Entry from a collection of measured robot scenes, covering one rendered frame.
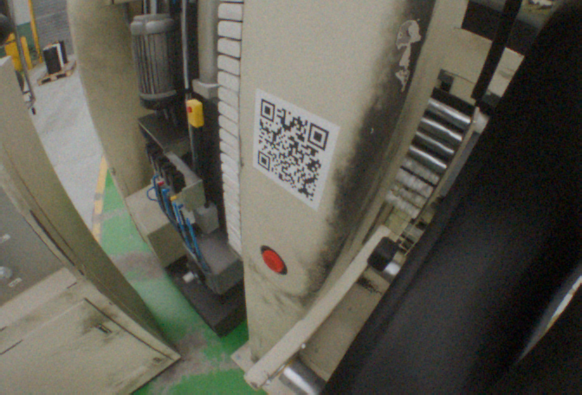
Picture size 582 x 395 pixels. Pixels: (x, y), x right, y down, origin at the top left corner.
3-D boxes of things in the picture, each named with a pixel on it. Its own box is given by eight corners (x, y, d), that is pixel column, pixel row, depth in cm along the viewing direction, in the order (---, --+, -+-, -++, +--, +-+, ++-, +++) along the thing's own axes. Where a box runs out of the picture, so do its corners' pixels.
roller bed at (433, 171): (353, 186, 66) (389, 80, 47) (376, 165, 75) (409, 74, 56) (416, 225, 57) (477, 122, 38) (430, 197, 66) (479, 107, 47)
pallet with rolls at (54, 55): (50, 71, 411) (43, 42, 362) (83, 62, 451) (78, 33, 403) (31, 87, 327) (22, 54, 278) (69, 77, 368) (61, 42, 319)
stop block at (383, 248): (364, 262, 43) (373, 249, 40) (375, 247, 46) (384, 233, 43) (381, 275, 41) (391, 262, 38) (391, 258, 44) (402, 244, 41)
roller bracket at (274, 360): (244, 380, 32) (242, 375, 26) (367, 247, 57) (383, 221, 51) (259, 393, 31) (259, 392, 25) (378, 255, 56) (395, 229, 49)
